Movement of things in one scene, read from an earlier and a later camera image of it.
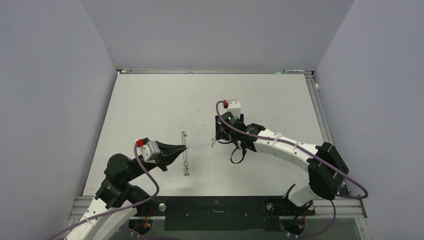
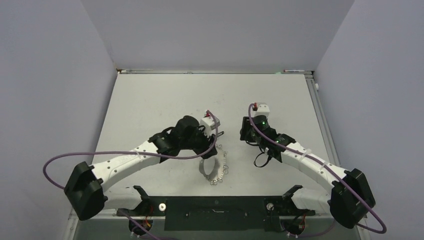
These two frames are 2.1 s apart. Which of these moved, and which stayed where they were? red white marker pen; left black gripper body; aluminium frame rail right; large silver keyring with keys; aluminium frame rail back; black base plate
Moved: left black gripper body; large silver keyring with keys
Stayed: aluminium frame rail back; black base plate; aluminium frame rail right; red white marker pen
